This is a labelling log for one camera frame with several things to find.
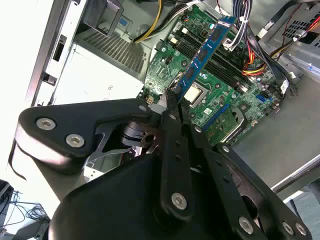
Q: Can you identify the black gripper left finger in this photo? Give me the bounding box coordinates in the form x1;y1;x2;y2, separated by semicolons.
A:
14;91;196;220

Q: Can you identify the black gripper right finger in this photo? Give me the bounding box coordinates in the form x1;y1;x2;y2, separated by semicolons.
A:
178;99;313;240

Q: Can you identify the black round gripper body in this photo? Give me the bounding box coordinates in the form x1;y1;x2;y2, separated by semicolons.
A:
46;152;233;240

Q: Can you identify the blue RAM stick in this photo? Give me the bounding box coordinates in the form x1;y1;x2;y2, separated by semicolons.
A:
167;15;238;103

